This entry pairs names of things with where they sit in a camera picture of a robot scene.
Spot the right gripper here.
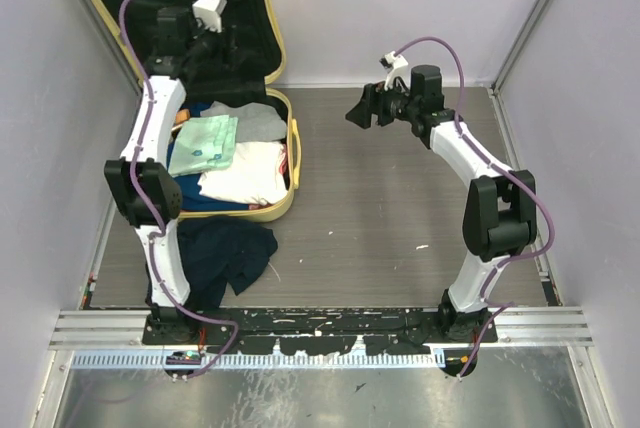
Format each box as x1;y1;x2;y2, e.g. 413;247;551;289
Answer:
346;76;419;129

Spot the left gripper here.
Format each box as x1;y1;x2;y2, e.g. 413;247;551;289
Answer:
185;15;246;70

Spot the yellow hard-shell suitcase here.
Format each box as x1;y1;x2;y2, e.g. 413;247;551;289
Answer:
90;0;302;223

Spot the grey garment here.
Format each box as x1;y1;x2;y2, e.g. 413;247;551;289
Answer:
200;102;288;143

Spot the pink patterned garment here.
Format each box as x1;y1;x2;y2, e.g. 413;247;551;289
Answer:
179;142;291;214

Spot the mint green floral cloth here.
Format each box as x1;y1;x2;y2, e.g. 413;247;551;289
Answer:
168;115;238;177

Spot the white garment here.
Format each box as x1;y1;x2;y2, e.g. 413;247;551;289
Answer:
198;141;288;206

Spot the blue garment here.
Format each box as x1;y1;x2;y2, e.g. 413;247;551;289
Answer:
167;102;250;212

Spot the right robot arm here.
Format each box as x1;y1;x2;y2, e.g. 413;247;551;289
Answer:
345;65;537;342

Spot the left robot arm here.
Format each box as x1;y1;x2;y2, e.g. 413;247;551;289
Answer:
104;6;238;344

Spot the dark navy garment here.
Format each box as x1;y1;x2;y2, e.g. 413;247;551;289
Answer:
145;216;279;311

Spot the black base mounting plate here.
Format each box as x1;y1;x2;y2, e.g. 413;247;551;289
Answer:
141;305;498;356

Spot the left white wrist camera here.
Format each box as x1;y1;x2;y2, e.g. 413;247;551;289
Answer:
191;0;227;33

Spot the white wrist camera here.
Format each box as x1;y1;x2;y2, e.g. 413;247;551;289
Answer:
380;51;410;91
191;0;227;33

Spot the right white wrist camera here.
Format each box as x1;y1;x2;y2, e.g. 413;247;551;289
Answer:
380;51;410;91

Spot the aluminium frame rail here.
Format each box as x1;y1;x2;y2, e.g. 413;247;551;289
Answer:
49;307;593;351

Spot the white slotted cable duct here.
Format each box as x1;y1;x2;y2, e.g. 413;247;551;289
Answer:
71;349;445;370

